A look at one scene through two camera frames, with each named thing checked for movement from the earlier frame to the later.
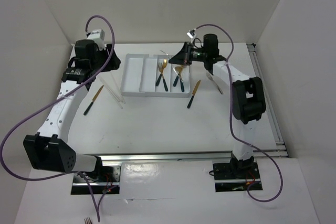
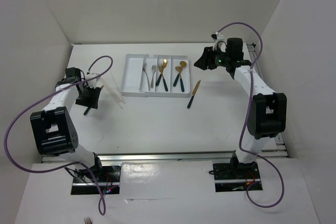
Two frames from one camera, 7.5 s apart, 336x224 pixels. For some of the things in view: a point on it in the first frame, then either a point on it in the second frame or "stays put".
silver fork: (166, 54) -> (147, 76)
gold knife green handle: (195, 91) stays put
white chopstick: (111, 93) stays put
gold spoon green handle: (178, 70) stays put
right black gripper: (184, 56) -> (206, 59)
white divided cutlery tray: (147, 75) stays put
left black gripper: (113, 63) -> (92, 102)
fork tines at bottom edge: (87, 221) stays put
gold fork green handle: (160, 67) stays put
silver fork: (209, 75) -> (153, 68)
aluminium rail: (109, 160) stays put
